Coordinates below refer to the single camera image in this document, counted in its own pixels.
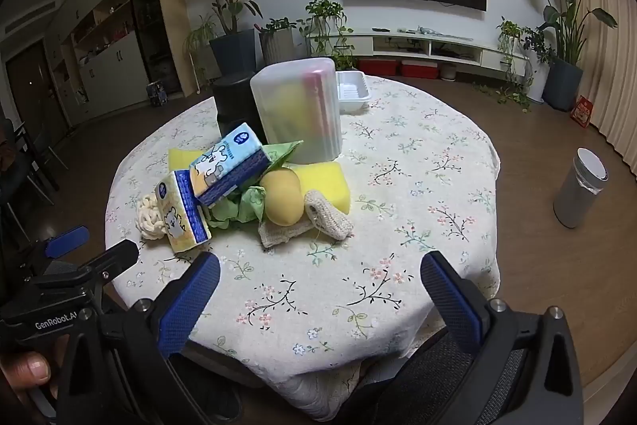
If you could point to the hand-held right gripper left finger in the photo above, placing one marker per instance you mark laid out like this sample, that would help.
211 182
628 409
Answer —
189 300

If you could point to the small green plant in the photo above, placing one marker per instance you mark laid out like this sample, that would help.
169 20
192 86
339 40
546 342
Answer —
277 24

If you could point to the dark round planter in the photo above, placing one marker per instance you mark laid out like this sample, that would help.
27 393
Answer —
562 84

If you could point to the yellow soft fruit toy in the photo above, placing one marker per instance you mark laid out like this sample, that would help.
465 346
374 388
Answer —
282 196

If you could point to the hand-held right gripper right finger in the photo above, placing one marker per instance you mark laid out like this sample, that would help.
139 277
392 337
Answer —
453 305

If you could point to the red storage box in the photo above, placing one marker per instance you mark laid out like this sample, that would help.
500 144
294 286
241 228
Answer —
378 67
419 70

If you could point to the white television cabinet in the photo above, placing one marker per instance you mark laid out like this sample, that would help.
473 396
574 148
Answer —
398 41

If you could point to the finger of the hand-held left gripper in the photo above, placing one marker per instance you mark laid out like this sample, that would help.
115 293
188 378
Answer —
67 241
117 255

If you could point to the yellow sponge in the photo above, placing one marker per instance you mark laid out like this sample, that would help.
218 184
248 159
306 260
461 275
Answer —
179 158
323 183

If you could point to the tall white planter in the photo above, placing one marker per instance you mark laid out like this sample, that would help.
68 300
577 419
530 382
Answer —
536 79

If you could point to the translucent plastic storage box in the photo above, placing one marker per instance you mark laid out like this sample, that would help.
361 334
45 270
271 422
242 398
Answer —
298 106

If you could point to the thin drooping plant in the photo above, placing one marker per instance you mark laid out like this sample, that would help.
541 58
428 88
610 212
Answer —
199 39

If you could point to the white wall cabinet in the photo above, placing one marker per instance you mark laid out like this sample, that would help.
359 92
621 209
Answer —
104 66

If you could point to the small bushy plants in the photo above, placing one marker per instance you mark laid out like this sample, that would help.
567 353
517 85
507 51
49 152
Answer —
522 39

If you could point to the beige curtain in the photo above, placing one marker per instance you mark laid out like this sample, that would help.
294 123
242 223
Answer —
609 71

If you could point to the green cloth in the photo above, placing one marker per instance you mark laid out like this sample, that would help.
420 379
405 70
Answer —
246 206

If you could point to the dark glass display cabinet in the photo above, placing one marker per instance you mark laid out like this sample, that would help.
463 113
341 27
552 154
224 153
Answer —
149 16

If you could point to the grey ribbed planter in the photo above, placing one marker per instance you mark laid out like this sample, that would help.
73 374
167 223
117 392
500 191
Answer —
276 46

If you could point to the trailing vine leaves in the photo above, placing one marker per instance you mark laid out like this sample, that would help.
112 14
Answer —
507 95

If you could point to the grey trash can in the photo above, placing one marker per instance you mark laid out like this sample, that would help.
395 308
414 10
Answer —
577 196

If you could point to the trailing pothos plant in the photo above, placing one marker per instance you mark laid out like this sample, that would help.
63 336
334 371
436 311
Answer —
326 19

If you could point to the beige loofah pad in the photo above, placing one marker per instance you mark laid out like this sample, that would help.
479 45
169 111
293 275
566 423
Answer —
283 236

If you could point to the black cylinder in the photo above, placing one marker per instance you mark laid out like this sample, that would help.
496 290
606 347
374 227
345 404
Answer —
231 106

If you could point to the small white pot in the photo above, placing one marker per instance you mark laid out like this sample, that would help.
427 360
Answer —
448 71

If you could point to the blue bear print tissue pack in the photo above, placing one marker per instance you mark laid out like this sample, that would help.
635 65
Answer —
229 163
179 216

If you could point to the dark wooden door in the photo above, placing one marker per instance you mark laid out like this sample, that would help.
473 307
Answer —
35 91

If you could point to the large broad-leaf plant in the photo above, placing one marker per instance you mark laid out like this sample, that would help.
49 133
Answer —
565 21

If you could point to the white plastic tray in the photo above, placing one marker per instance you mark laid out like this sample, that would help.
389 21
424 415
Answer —
353 94

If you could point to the person's left hand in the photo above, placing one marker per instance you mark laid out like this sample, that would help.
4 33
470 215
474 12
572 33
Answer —
25 370

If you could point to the floral tablecloth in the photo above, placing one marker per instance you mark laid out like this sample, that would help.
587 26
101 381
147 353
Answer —
348 265

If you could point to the red gift bag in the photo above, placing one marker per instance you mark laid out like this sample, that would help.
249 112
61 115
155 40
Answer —
582 111

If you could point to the black chair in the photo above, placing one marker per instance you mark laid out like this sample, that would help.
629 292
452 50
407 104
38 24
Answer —
35 156

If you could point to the beige crochet piece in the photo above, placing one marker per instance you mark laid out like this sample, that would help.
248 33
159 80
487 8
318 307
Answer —
328 218

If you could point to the dark blue square planter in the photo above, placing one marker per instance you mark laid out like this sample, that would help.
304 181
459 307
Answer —
233 52

